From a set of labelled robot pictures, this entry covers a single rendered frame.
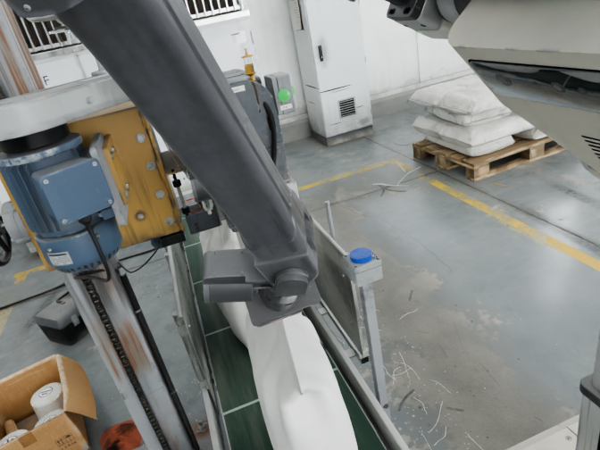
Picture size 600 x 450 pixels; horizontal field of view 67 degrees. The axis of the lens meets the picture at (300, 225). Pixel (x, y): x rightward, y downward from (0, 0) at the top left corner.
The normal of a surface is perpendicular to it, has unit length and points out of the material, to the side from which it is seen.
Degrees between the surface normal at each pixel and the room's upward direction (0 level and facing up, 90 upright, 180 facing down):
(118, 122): 90
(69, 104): 90
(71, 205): 90
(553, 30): 40
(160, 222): 90
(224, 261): 33
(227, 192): 121
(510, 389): 0
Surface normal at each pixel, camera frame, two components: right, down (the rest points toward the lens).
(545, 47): -0.74, -0.48
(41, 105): 0.80, 0.13
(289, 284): 0.07, 0.84
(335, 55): 0.32, 0.37
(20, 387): 0.54, 0.29
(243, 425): -0.18, -0.88
